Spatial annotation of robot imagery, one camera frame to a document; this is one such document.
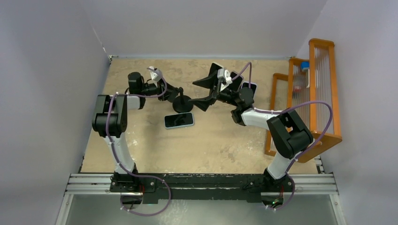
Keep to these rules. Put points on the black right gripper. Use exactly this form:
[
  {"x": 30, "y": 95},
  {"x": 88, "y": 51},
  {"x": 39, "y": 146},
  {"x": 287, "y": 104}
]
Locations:
[{"x": 204, "y": 103}]

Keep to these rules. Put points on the black round base phone stand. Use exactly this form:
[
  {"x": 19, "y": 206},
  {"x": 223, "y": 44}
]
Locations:
[{"x": 181, "y": 103}]

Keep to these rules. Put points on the white case phone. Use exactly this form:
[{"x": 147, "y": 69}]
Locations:
[{"x": 214, "y": 68}]

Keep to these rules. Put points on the red black stamp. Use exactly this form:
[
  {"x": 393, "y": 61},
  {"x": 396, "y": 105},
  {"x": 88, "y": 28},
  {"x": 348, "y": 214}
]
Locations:
[{"x": 296, "y": 91}]

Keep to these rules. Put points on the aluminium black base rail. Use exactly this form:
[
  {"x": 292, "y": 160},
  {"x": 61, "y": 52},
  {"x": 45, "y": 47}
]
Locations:
[{"x": 252, "y": 188}]

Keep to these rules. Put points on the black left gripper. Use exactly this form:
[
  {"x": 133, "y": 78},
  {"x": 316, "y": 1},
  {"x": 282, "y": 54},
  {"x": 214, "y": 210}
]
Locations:
[{"x": 165, "y": 91}]

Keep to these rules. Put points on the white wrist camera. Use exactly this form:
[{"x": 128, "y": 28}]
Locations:
[
  {"x": 224, "y": 79},
  {"x": 156, "y": 74}
]

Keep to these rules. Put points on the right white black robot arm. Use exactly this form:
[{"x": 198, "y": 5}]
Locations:
[{"x": 288, "y": 131}]

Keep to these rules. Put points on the purple case phone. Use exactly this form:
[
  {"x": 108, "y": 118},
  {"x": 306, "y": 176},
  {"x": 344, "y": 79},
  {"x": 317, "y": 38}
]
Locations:
[{"x": 238, "y": 79}]

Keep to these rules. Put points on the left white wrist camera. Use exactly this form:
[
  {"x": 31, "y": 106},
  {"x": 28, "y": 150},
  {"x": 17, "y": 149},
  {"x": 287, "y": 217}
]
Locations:
[{"x": 156, "y": 74}]

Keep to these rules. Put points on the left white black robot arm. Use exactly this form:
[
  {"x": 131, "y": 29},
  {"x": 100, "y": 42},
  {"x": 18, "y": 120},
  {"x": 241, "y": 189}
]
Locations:
[{"x": 110, "y": 121}]

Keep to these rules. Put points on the blue case phone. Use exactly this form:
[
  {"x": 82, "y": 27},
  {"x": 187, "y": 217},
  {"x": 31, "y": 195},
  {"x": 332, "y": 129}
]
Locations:
[{"x": 179, "y": 120}]

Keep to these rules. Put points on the lilac case phone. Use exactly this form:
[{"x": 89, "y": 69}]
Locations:
[{"x": 252, "y": 86}]

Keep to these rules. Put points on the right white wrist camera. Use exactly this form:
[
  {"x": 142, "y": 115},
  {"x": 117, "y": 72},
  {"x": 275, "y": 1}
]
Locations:
[{"x": 224, "y": 79}]

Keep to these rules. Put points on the orange wooden tiered rack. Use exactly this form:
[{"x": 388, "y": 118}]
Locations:
[{"x": 321, "y": 85}]

